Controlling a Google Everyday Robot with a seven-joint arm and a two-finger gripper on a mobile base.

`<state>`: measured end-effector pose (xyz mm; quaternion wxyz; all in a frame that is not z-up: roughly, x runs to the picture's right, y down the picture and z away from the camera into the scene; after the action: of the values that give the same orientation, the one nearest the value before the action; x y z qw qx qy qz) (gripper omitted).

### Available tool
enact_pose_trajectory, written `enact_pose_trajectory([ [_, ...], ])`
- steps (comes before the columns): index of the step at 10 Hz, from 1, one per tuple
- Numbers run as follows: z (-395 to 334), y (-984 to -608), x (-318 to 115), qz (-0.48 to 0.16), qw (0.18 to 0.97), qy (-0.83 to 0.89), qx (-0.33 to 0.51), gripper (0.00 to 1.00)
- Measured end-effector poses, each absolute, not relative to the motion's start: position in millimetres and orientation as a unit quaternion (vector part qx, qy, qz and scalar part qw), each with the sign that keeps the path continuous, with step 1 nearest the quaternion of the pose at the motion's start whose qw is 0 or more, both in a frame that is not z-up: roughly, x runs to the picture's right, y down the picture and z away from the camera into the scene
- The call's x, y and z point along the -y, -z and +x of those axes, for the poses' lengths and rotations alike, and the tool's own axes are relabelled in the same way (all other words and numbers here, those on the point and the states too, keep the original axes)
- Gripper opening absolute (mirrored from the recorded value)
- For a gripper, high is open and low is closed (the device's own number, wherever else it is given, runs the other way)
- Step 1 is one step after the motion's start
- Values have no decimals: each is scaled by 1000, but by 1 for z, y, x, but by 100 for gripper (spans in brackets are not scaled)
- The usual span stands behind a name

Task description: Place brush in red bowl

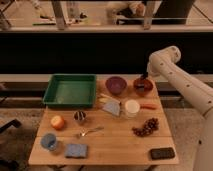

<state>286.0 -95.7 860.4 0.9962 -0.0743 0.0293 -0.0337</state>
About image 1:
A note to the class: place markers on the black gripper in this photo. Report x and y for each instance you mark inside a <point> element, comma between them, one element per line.
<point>142,78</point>

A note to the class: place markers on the orange handled brush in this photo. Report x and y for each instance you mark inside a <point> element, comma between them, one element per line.
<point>149,106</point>

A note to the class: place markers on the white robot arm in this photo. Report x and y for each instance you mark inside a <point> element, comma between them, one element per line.
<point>197,93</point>

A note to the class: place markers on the purple bowl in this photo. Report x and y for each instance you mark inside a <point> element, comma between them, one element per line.
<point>116,85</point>

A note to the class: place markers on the white round container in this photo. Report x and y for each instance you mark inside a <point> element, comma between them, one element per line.
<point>132,108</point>

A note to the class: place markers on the light blue cloth piece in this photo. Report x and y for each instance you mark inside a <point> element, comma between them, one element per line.
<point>112,108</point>

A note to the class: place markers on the bunch of dark grapes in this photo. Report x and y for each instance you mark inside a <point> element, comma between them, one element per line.
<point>147,128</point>

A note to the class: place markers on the wooden table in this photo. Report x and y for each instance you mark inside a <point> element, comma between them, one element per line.
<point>116,144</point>

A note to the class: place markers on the small metal cup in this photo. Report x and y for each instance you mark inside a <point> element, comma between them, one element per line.
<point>79,117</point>

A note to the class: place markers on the black rectangular sponge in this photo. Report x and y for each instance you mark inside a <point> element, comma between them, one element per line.
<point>162,153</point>

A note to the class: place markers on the green plastic tray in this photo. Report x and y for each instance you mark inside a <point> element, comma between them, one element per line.
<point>71,91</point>

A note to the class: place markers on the metal spoon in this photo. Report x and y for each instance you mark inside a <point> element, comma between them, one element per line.
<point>82,134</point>

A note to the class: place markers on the orange apple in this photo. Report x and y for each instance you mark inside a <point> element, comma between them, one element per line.
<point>57,122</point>

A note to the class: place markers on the blue sponge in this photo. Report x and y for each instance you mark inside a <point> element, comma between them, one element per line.
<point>76,151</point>

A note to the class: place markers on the blue plastic cup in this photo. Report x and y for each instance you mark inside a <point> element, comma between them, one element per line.
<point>49,142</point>

